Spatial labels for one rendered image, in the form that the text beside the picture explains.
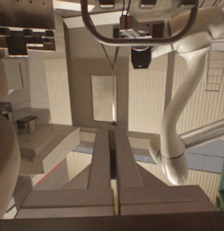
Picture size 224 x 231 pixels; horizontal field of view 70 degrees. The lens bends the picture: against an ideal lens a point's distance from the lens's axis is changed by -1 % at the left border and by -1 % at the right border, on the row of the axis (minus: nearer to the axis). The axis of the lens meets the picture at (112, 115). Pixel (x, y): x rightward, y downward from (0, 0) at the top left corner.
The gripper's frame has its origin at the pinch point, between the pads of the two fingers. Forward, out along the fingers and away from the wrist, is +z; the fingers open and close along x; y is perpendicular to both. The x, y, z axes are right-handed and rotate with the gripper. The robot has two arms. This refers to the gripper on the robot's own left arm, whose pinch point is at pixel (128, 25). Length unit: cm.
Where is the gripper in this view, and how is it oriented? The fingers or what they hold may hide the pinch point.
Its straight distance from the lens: 38.3
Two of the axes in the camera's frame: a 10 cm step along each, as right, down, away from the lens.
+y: -0.2, -9.6, -2.8
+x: 9.4, 0.8, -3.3
